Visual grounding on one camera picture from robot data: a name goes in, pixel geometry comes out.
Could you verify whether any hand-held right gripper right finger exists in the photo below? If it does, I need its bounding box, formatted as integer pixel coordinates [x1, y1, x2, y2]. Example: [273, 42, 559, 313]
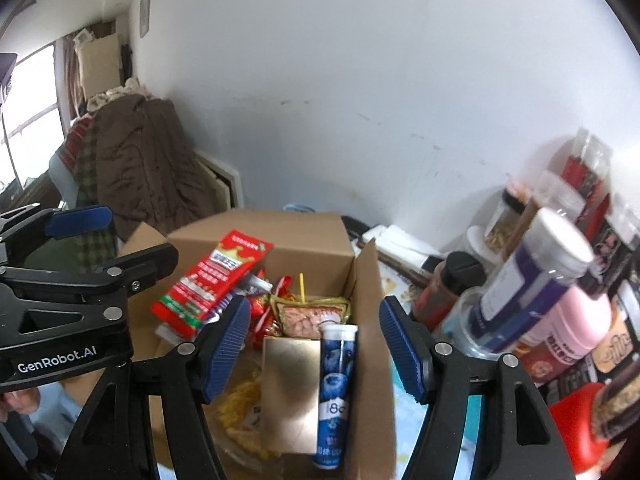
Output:
[378, 295, 578, 480]

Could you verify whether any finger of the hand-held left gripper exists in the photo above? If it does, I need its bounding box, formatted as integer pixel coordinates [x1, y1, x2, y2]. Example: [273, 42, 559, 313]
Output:
[0, 204, 114, 266]
[0, 242, 180, 335]

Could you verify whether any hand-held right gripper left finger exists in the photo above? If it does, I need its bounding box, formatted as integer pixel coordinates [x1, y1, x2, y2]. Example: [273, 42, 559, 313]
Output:
[59, 294, 252, 480]

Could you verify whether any red green snack packet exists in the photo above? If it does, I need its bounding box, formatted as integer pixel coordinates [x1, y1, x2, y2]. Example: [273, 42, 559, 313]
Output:
[150, 230, 275, 341]

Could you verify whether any small tan cardboard box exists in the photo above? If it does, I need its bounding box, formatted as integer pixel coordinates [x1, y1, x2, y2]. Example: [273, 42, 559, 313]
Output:
[261, 336, 323, 456]

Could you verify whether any blue tablet tube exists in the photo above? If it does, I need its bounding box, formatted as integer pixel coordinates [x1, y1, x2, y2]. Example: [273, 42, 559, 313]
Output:
[312, 324, 359, 471]

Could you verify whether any brown red snack packet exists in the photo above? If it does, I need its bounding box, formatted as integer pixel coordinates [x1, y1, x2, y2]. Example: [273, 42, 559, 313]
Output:
[270, 294, 353, 341]

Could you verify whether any clear packet of yellow snacks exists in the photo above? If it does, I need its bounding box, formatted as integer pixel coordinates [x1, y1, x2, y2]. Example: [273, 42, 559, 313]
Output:
[207, 375, 281, 461]

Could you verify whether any person's left hand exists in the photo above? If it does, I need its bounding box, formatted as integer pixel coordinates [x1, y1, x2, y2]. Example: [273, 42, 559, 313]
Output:
[0, 389, 42, 423]

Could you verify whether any green plaid cloth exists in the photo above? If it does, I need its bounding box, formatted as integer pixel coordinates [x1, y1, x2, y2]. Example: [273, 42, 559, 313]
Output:
[75, 120, 118, 271]

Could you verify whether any red striped cloth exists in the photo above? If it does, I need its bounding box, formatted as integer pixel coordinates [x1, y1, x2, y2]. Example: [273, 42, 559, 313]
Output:
[64, 117, 96, 168]

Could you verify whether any brown jacket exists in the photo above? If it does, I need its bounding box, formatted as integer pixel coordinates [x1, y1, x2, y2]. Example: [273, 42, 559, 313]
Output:
[95, 92, 216, 241]

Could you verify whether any white folded paper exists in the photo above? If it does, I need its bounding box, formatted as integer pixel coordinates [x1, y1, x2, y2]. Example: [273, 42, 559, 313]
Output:
[362, 225, 441, 266]

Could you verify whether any white round container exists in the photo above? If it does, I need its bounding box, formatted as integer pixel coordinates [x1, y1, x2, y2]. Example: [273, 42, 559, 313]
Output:
[460, 225, 496, 266]

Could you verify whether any pile of beige clothes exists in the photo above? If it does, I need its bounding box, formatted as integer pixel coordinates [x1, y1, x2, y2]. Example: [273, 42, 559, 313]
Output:
[87, 77, 151, 111]

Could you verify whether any window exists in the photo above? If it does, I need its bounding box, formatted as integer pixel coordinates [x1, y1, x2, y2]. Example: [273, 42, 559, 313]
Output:
[0, 45, 68, 196]

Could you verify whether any purple jar with white lid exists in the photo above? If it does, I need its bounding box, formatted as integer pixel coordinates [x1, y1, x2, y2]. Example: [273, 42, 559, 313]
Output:
[440, 207, 608, 358]

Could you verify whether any brown curtain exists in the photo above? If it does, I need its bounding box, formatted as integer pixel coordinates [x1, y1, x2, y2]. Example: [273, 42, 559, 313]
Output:
[54, 35, 81, 126]

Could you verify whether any beige pillow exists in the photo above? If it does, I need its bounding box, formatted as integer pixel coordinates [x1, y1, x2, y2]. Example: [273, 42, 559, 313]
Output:
[75, 30, 121, 98]

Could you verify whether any clear jar with sticks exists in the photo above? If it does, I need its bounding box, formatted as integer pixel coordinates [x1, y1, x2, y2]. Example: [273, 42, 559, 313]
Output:
[487, 180, 531, 256]

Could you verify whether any pink bottle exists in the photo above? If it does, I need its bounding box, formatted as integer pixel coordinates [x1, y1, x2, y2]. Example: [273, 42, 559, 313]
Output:
[520, 287, 613, 386]

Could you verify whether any red plastic container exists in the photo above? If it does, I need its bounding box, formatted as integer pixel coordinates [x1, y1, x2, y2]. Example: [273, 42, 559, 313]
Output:
[547, 382, 621, 478]

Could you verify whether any orange label can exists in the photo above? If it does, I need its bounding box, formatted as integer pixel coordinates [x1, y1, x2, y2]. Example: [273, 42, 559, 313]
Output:
[585, 300, 636, 376]

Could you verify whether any clear plastic jar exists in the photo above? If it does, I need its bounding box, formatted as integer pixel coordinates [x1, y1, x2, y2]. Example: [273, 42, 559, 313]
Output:
[535, 170, 586, 221]

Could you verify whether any dark jar with clear lid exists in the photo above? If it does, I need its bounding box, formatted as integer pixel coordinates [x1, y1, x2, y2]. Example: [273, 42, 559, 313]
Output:
[590, 195, 640, 281]
[590, 360, 640, 446]

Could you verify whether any white wall panel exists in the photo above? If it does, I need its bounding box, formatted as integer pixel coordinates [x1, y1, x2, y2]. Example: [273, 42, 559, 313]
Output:
[195, 150, 246, 211]

